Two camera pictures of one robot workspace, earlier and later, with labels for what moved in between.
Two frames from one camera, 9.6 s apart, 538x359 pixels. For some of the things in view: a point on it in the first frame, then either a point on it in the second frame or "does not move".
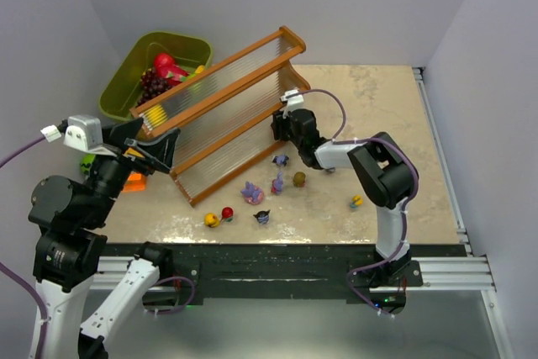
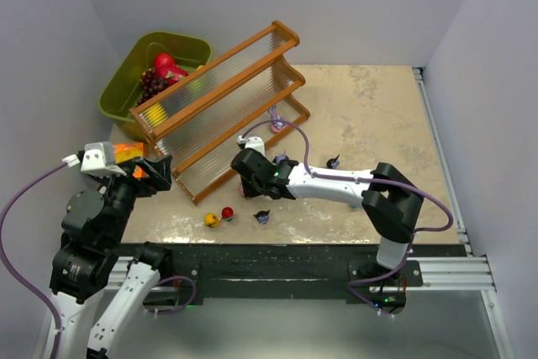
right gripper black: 288,127 → 245,164
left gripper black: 127,155 → 148,176
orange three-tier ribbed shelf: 224,114 does not move
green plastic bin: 125,90 does not move
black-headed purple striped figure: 262,217 does not move
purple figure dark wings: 280,160 does not move
